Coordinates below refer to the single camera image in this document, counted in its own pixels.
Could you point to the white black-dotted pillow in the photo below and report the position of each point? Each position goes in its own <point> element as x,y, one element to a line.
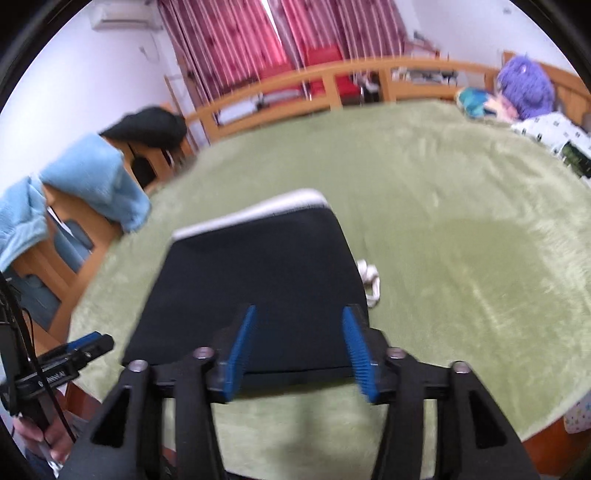
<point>558,134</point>

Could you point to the red patterned curtains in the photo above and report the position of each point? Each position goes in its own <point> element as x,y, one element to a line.
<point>223,43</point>

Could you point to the black pants with white stripe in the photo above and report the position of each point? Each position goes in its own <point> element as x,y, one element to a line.
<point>289,259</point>

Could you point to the light blue fleece towel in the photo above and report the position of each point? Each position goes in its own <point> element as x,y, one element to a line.
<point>92,170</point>

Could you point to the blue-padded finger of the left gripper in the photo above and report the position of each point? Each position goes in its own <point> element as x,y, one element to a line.
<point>82,341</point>

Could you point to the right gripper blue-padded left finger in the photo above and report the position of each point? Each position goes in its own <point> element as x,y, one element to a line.
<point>124,439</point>

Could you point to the person's left hand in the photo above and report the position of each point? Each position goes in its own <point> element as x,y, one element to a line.
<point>55,436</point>

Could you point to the black garment on bed rail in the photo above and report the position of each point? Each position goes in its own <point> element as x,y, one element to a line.
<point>153,126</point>

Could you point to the teal geometric cushion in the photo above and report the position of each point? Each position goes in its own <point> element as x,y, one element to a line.
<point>478,103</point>

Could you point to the purple plush toy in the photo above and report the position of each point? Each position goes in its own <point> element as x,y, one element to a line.
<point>525,84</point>

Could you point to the green plush bed blanket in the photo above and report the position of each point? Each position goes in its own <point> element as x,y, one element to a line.
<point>480,235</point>

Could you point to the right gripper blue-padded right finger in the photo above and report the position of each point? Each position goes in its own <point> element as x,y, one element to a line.
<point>475,440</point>

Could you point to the light blue fleece garment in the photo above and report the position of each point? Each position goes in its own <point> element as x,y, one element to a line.
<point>23,219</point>

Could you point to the white air conditioner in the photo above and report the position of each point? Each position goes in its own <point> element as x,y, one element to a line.
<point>109,15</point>

